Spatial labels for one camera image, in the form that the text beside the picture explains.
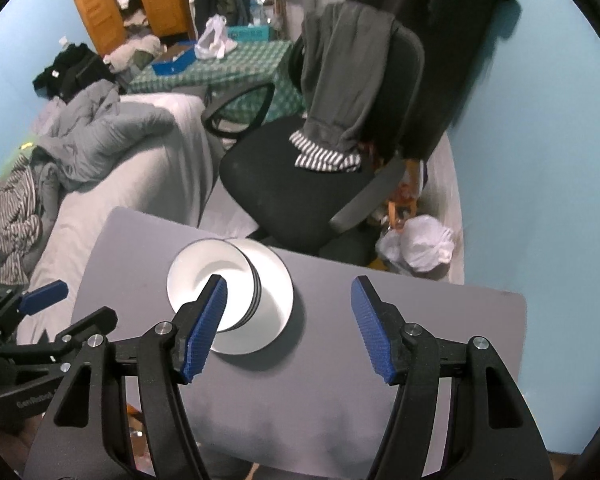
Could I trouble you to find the white plate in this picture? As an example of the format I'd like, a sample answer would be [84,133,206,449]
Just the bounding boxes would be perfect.
[211,238,294,356]

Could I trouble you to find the white bowl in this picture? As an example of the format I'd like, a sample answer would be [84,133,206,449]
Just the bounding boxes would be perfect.
[165,238,264,334]

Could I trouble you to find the striped clothing on bed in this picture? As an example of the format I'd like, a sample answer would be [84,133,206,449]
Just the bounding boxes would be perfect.
[0,155,42,285]

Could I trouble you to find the white plastic bag on floor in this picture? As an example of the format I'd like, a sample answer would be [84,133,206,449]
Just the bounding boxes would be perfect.
[376,214,455,275]

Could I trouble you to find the orange bag on floor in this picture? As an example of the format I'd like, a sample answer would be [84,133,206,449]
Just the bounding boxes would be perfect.
[381,158,428,232]

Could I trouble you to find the black office chair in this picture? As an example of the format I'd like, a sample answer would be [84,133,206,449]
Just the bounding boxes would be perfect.
[202,25,425,255]

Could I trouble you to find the grey duvet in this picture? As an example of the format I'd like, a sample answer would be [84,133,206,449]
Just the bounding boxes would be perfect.
[31,79,176,191]

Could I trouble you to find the black clothes pile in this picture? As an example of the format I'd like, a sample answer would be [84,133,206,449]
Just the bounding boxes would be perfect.
[32,44,116,103]

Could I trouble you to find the blue box on table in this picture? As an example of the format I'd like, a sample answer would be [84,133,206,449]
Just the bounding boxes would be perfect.
[150,41,196,76]

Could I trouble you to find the grey sweatpants on chair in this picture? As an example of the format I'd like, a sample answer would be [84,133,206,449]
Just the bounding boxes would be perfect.
[289,1,396,172]

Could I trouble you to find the green checkered tablecloth table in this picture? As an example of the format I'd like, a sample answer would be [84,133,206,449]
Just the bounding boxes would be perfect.
[126,40,303,122]

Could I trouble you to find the white bag on table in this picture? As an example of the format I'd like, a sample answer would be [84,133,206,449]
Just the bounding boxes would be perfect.
[194,14,238,61]

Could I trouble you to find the teal cardboard box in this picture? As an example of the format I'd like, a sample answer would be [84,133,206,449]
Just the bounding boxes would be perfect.
[227,25,275,42]

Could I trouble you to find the black hanging coat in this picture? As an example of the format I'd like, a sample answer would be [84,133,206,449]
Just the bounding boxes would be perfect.
[352,0,508,160]

